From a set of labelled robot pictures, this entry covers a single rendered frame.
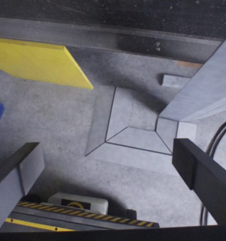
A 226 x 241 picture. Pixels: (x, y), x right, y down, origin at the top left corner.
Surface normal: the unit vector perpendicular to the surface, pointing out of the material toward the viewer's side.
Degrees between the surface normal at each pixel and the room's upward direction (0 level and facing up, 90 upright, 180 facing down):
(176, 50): 0
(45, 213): 0
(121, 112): 7
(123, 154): 10
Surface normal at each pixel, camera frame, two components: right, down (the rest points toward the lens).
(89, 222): -0.11, -0.14
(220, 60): -0.30, 0.95
